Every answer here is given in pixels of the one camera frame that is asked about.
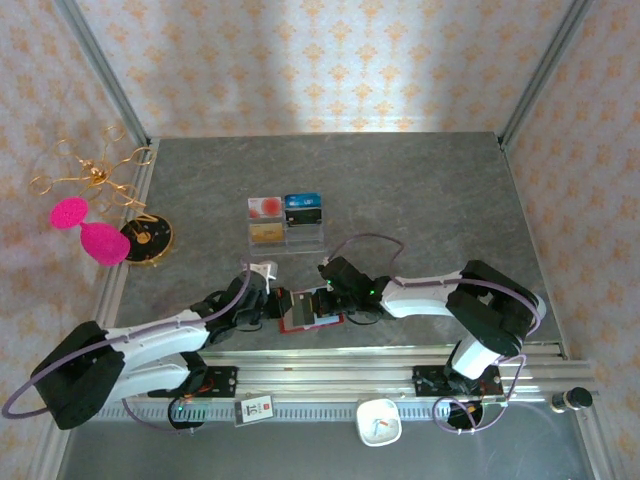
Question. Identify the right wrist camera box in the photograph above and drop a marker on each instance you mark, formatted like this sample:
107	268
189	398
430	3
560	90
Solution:
325	260

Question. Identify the black card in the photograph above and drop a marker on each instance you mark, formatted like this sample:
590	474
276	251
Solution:
303	216

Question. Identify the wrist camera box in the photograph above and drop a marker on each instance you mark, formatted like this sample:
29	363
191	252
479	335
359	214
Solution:
264	270
325	260

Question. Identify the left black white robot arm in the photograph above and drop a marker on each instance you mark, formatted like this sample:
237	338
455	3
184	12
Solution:
95	365

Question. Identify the black knob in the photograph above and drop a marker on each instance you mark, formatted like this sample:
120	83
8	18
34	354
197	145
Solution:
575	399

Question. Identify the white square timer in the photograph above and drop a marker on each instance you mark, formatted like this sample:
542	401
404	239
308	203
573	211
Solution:
379	422

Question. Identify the white card with red circle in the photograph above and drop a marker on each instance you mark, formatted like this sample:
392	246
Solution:
265	207

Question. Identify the clear acrylic card stand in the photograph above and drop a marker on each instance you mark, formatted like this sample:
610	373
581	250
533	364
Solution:
285	247

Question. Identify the grey card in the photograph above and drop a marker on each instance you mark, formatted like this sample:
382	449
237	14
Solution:
300	312

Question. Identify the blue card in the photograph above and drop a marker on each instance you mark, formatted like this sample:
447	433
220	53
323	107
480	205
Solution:
303	200

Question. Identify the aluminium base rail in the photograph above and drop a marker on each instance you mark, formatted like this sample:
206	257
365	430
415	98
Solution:
325	372

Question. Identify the black round gold-rimmed base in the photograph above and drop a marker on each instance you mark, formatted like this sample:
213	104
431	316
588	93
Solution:
150	240

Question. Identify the white number tag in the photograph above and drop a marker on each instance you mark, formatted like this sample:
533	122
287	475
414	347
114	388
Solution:
252	410

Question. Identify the gold card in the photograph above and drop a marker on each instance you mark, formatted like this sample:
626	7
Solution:
266	233

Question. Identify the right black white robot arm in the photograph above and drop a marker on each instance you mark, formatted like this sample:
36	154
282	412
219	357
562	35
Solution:
490	310

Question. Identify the red leather card holder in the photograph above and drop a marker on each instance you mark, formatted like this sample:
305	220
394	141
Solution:
330	322

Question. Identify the pink double oval puff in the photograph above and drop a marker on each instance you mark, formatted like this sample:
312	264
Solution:
102	242

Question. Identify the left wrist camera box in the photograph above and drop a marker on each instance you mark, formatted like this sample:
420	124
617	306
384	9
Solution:
264	270

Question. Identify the aluminium frame post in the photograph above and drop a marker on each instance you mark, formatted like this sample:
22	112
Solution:
545	70
102	70

